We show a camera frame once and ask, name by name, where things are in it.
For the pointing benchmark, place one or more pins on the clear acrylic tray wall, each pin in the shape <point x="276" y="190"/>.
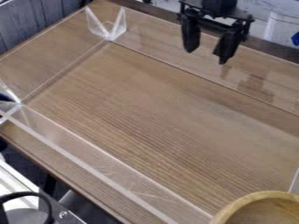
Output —
<point x="154" y="131"/>

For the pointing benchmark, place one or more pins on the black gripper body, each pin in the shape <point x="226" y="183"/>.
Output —
<point x="218" y="15"/>

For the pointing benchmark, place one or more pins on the brown wooden bowl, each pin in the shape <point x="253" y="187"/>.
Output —
<point x="268" y="207"/>

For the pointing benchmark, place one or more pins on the white container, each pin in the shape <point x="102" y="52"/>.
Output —
<point x="281" y="28"/>

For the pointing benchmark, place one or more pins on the blue object at edge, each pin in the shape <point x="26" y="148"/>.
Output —
<point x="296" y="39"/>

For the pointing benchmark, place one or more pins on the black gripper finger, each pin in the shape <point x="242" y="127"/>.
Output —
<point x="227" y="45"/>
<point x="191" y="31"/>

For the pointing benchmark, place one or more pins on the grey metal bracket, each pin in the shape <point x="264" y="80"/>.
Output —
<point x="62" y="214"/>

